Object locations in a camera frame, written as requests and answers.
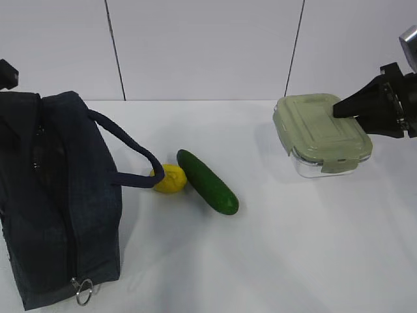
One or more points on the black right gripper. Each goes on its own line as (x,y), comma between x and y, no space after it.
(386,106)

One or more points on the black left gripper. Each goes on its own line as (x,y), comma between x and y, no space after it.
(9,76)

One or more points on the glass container with green lid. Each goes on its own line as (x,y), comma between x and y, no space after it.
(319,144)

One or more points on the navy blue lunch bag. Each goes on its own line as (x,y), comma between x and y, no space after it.
(63,167)

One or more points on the green cucumber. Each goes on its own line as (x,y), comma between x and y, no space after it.
(207,184)

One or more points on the yellow lemon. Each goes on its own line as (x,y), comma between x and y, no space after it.
(174,181)

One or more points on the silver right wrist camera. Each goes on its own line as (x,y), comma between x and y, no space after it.
(408,44)

